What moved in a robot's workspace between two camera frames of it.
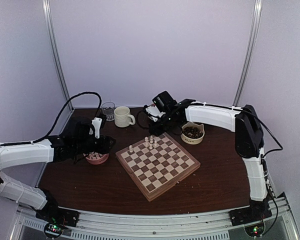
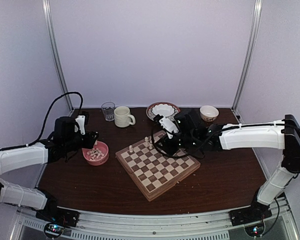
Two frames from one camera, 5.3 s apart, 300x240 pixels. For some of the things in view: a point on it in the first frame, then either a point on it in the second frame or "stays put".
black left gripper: [104, 147] → [90, 135]
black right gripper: [158, 131] → [168, 149]
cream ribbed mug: [122, 118] stays put
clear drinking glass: [108, 110] stays put
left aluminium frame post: [48, 12] stays put
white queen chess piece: [146, 143] stays put
